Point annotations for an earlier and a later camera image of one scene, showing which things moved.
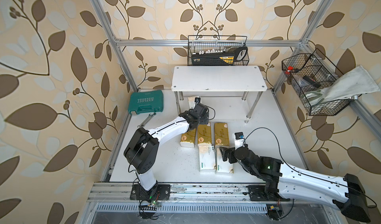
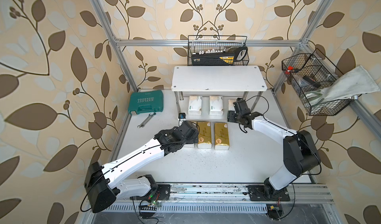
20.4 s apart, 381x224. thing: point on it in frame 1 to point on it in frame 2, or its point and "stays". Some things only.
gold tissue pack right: (221, 133) stays
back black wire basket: (217, 50) stays
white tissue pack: (207, 157) to (216, 105)
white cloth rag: (356, 82) stays
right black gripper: (231, 151) to (230, 116)
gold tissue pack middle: (204, 133) stays
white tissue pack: (223, 167) to (230, 105)
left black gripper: (190, 114) to (194, 140)
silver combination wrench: (143, 124) stays
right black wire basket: (311, 73) stays
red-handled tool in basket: (291, 69) stays
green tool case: (146, 102) stays
